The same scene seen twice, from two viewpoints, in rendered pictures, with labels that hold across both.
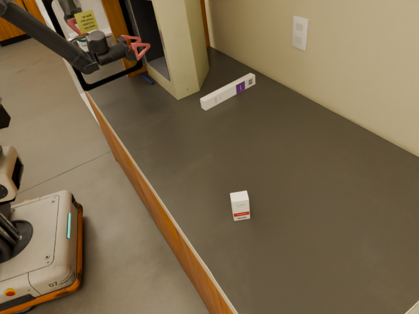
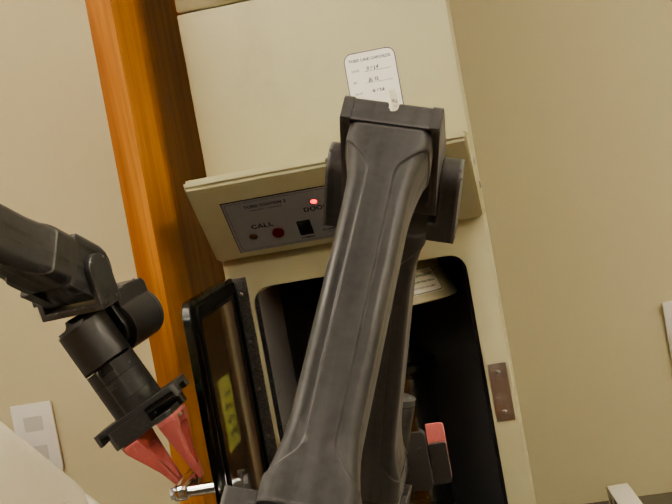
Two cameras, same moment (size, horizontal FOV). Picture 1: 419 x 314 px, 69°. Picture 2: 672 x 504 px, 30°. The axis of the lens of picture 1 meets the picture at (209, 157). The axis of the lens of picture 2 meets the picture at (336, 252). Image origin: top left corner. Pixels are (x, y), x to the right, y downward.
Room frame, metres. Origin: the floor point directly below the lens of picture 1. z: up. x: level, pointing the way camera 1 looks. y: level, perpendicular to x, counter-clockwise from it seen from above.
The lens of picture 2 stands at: (0.47, 1.41, 1.48)
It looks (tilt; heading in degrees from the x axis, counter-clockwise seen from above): 3 degrees down; 304
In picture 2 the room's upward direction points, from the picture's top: 10 degrees counter-clockwise
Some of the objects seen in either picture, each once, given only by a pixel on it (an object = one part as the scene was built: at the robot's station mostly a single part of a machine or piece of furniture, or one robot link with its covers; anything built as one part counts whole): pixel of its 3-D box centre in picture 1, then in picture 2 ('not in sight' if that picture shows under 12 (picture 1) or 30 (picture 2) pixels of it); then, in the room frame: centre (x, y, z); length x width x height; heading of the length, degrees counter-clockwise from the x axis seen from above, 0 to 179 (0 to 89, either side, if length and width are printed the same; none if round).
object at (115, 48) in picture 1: (118, 51); (381, 470); (1.22, 0.29, 1.16); 0.10 x 0.07 x 0.07; 25
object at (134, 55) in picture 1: (138, 48); (418, 450); (1.22, 0.21, 1.16); 0.09 x 0.07 x 0.07; 115
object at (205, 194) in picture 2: not in sight; (336, 198); (1.27, 0.21, 1.46); 0.32 x 0.12 x 0.10; 25
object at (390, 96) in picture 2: not in sight; (375, 120); (1.21, 0.19, 1.54); 0.05 x 0.05 x 0.06; 21
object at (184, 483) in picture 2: not in sight; (203, 481); (1.33, 0.45, 1.20); 0.10 x 0.05 x 0.03; 120
